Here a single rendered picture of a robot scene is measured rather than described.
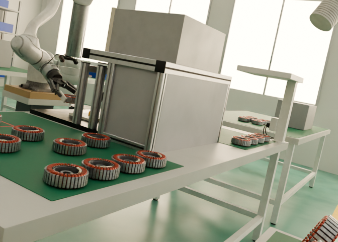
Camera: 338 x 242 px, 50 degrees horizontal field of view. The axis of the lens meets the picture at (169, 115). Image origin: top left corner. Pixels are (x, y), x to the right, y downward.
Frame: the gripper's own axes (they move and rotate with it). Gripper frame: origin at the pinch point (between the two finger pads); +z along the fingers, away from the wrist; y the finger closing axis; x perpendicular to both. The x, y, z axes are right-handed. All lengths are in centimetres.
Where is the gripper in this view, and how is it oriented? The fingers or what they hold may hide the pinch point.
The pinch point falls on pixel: (72, 98)
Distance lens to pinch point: 200.9
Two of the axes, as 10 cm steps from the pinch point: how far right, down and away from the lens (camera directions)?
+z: 6.3, 6.8, -3.8
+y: 5.2, -0.1, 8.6
